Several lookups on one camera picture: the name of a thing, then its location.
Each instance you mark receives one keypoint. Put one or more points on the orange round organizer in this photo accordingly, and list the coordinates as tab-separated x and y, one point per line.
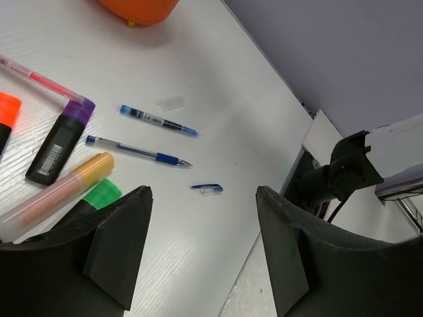
143	12

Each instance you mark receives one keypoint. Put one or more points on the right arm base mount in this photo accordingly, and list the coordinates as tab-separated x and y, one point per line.
306	185

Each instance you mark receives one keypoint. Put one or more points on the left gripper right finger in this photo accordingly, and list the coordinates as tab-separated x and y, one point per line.
318	269

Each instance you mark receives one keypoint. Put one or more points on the blue pen cap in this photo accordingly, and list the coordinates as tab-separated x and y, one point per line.
207	188

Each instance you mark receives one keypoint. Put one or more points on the clear pen cap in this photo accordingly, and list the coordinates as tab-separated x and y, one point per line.
171	103

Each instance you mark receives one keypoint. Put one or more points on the blue grip ballpoint pen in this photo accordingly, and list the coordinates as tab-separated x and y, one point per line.
159	157

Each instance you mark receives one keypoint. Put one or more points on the pink gel pen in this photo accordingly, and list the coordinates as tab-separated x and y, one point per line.
23	71

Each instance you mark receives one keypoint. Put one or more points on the green cap highlighter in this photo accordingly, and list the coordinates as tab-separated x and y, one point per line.
102	195

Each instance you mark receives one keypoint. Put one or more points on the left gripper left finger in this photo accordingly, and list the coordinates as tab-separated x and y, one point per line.
92	263

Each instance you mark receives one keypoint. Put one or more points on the purple cap highlighter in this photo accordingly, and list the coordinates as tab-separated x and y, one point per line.
60	142

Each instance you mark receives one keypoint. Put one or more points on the orange cap highlighter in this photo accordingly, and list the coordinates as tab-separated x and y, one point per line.
10	107

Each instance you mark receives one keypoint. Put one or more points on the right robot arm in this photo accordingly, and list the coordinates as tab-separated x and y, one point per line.
388	157

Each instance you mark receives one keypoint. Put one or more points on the yellow cap translucent highlighter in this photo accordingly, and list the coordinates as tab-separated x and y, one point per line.
30	213

